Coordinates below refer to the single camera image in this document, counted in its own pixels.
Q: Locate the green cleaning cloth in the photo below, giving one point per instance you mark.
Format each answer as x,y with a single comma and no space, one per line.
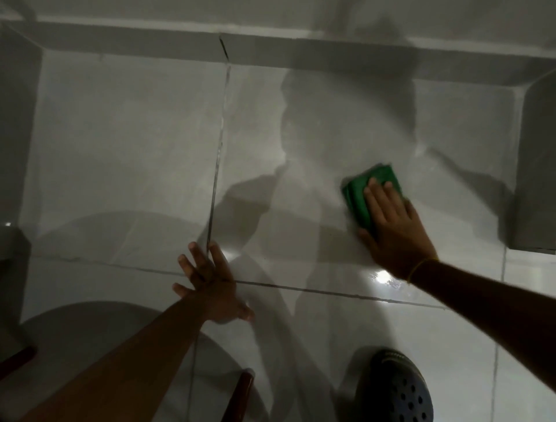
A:
357,191

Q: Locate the yellow wrist thread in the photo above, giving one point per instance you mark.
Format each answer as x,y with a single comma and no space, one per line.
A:
419,267

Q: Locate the person's right hand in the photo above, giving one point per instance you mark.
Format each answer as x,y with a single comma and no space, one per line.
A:
397,234

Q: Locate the person's right thumb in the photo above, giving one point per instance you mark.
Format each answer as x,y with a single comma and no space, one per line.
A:
367,237

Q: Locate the person's right middle finger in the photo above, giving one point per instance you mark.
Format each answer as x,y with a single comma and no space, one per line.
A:
391,193

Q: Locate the person's left hand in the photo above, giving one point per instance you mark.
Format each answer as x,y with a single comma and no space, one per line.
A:
217,295

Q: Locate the person's left little finger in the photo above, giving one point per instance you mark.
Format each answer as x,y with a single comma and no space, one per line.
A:
182,290

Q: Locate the person's left middle finger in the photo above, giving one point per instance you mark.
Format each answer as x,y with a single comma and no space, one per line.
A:
199,259

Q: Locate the person's left forearm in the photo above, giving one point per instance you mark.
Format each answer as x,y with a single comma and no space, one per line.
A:
130,365

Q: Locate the reddish brown wooden leg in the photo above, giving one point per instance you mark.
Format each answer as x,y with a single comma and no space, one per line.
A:
241,395

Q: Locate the person's right forearm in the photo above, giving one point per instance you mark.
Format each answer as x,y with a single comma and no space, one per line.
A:
491,317

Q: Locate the person's left thumb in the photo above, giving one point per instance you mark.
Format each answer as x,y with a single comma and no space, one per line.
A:
244,313

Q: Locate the dark perforated clog shoe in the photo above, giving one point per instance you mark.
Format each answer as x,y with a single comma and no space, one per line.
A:
393,387

